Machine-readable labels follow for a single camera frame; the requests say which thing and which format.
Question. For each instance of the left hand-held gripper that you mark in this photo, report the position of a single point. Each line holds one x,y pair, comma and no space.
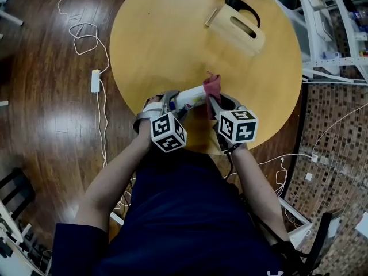
166,131

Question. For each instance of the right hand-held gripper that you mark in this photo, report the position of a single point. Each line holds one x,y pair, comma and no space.
238,126

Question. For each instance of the white bottle blue pump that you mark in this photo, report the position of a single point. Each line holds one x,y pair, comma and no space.
191,96

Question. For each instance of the pink cloth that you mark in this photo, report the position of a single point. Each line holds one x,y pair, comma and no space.
212,88

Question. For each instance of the person's left forearm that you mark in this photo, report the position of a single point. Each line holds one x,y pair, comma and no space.
115,177

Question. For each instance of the person's right forearm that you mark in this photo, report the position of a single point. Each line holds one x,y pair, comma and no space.
258,194

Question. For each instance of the person's left hand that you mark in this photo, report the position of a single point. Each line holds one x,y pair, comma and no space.
153,99

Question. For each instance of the wooden tissue box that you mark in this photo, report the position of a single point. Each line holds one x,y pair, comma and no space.
235,33

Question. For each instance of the white power strip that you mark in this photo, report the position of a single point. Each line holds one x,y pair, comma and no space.
95,81

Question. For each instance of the person's navy blue shirt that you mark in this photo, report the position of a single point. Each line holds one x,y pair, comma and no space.
184,217

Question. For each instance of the white metal shelving unit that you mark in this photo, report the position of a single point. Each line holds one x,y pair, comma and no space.
330,62

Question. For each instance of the white storage box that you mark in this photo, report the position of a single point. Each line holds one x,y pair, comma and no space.
323,24

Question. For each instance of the black monitor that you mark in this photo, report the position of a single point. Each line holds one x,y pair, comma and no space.
322,240

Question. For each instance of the white paper sheet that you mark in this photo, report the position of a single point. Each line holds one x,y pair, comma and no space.
362,224

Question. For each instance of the curved white table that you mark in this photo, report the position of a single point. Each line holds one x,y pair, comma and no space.
8,257

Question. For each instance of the white wall socket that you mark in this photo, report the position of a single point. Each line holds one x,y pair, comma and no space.
308,176
314,157

